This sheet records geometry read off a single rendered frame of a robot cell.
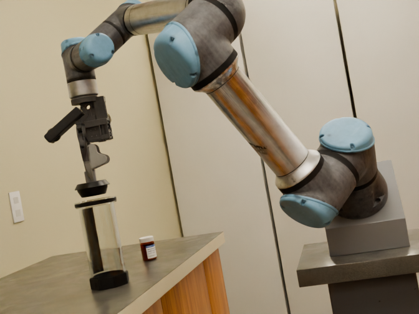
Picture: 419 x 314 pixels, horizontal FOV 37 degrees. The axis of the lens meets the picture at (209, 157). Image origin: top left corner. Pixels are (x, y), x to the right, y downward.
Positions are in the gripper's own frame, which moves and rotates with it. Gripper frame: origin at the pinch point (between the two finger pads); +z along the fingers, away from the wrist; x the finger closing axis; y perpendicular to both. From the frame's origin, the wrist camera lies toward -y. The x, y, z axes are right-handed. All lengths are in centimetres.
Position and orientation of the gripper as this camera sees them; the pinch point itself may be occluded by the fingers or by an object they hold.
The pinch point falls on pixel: (90, 176)
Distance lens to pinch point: 164.6
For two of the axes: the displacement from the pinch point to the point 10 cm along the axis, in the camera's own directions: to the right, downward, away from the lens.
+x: -0.3, -0.1, 10.0
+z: 1.7, 9.8, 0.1
